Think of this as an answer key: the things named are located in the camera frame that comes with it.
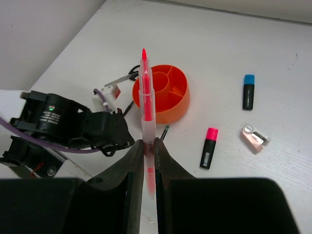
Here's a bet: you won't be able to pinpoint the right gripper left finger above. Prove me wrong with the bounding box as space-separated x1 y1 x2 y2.
87 140 144 234

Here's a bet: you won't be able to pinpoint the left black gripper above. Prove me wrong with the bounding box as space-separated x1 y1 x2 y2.
68 112 134 156

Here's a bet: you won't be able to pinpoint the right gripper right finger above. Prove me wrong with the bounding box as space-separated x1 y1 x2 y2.
154 137 195 234

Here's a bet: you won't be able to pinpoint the black clear gel pen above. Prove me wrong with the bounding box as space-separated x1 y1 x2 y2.
160 125 170 141

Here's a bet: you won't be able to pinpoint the pink translucent pen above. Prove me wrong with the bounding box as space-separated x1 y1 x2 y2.
138 48 156 197

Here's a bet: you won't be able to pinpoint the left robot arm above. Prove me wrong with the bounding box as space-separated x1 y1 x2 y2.
0 88 135 177

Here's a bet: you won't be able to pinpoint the pink capped black highlighter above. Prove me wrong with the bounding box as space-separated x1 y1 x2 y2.
199 128 218 170

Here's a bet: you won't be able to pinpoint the orange round compartment organizer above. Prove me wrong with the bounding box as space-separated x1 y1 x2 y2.
132 64 191 124

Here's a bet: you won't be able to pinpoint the blue capped black highlighter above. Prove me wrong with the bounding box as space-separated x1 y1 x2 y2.
242 74 255 111

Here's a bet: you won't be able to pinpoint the black handled scissors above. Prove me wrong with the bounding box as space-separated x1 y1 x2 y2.
104 65 140 87

